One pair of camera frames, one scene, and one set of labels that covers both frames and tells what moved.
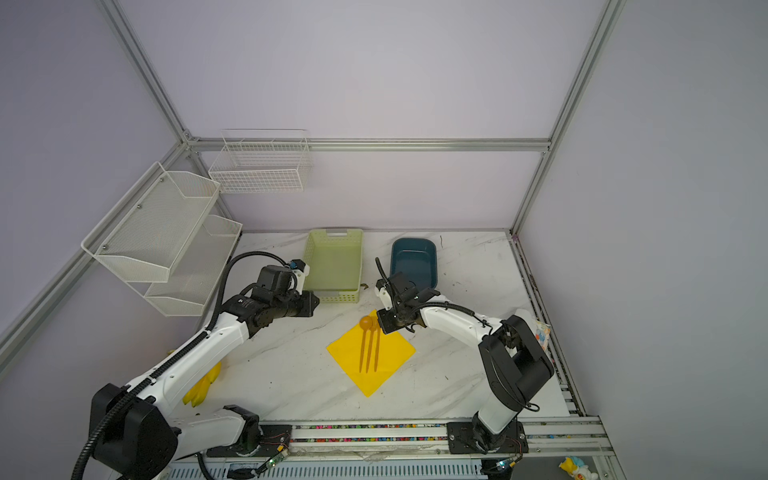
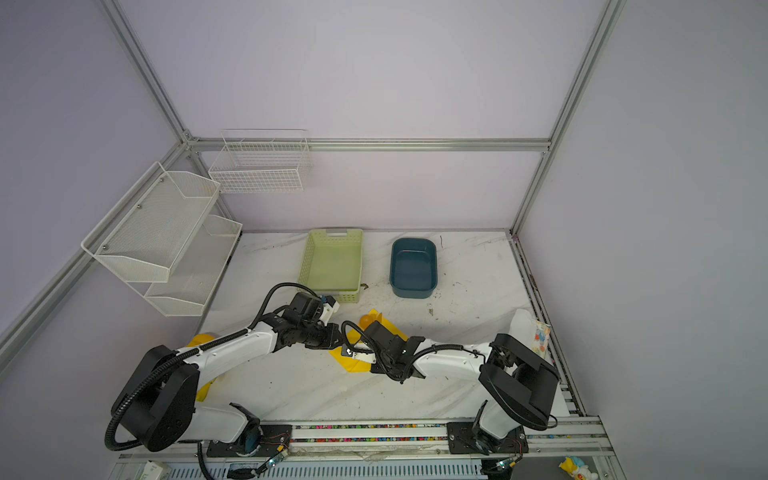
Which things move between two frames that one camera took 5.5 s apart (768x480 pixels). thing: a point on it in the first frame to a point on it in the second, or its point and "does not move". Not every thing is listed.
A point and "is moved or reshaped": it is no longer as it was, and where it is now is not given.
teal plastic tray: (417, 259) does not move
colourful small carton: (542, 334) does not move
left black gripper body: (292, 305) to (318, 336)
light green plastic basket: (335, 260) does not move
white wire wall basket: (262, 160) does not move
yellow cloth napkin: (393, 352) is moved or reshaped
